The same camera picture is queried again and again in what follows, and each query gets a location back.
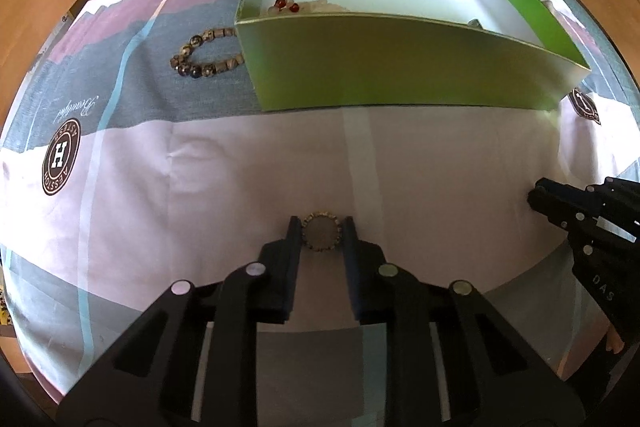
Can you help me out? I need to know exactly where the spotted stone bead bracelet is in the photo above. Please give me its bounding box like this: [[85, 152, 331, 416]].
[[170, 27, 247, 80]]

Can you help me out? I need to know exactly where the cream bead bracelet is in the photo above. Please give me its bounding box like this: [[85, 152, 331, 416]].
[[265, 0, 351, 15]]

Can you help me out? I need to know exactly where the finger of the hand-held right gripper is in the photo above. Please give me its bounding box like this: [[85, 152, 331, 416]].
[[585, 176, 640, 238], [529, 177, 608, 234]]

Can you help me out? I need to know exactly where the printed patchwork bed sheet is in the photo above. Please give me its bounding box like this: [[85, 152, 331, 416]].
[[0, 0, 640, 408]]

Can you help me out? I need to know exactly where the green cardboard box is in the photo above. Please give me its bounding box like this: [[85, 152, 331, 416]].
[[234, 0, 593, 112]]

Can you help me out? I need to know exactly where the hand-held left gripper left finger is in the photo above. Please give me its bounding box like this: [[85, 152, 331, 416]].
[[55, 216, 304, 427]]

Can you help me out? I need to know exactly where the small gold bead bracelet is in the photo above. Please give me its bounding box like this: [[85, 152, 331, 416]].
[[301, 210, 345, 254]]

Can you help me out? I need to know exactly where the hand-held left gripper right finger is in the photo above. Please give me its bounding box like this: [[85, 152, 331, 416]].
[[342, 216, 586, 427]]

